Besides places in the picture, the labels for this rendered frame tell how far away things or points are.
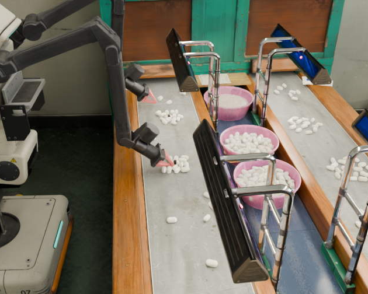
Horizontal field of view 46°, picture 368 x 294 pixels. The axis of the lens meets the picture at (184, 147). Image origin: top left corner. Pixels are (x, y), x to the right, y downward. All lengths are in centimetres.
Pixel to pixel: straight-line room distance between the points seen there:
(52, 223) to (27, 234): 13
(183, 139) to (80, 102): 169
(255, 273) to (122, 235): 64
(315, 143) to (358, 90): 177
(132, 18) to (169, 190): 111
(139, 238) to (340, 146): 105
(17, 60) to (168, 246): 80
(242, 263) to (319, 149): 115
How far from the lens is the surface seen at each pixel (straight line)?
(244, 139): 205
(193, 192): 171
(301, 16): 267
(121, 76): 157
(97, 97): 355
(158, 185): 175
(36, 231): 233
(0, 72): 159
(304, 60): 205
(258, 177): 181
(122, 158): 187
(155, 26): 250
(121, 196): 167
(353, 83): 377
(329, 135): 218
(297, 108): 237
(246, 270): 98
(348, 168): 139
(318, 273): 157
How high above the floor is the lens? 181
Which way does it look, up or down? 33 degrees down
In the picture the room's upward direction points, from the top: straight up
